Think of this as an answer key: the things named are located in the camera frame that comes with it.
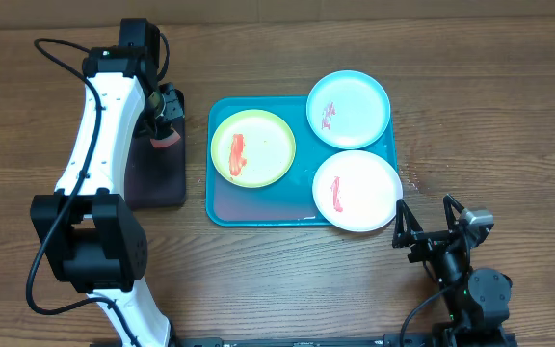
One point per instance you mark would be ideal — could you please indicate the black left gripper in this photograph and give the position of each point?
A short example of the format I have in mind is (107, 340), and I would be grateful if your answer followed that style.
(177, 112)

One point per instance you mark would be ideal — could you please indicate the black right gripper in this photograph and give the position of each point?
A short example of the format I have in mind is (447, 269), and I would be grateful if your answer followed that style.
(429, 240)

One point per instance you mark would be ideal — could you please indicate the pink and green sponge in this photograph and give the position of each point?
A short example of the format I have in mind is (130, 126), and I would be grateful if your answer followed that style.
(164, 141)

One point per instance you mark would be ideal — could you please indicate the white plate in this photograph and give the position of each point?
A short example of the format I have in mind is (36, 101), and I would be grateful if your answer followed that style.
(357, 191)

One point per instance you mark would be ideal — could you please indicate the yellow plate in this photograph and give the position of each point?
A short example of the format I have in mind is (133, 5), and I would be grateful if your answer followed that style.
(253, 148)

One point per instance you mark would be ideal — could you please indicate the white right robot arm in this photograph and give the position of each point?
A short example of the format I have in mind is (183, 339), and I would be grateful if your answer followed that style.
(477, 300)

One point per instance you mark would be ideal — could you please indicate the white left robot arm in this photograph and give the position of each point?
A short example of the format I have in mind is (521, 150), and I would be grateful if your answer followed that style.
(88, 234)

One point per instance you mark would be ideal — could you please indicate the black rectangular tray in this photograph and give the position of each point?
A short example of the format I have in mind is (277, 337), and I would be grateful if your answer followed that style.
(156, 177)

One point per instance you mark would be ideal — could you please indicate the teal plastic serving tray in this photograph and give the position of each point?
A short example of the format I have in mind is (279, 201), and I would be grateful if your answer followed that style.
(289, 201)

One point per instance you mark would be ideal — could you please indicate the light blue plate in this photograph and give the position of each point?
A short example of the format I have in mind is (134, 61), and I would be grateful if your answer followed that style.
(348, 109)

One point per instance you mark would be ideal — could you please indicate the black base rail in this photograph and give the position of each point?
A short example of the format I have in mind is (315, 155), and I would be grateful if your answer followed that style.
(306, 342)

